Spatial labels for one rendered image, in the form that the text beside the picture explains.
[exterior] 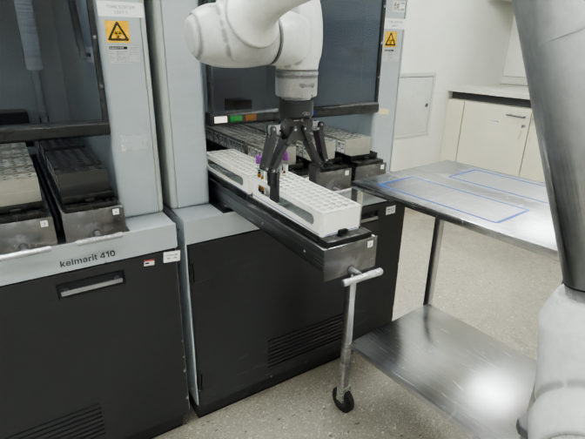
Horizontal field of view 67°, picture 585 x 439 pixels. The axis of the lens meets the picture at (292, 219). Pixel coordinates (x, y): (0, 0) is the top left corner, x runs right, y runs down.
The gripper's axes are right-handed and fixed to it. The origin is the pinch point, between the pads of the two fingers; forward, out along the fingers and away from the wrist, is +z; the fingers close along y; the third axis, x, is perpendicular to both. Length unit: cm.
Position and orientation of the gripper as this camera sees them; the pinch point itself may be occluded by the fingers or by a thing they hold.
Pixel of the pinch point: (294, 187)
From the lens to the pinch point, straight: 103.4
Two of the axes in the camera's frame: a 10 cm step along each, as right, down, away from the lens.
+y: 8.4, -1.9, 5.1
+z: -0.1, 9.3, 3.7
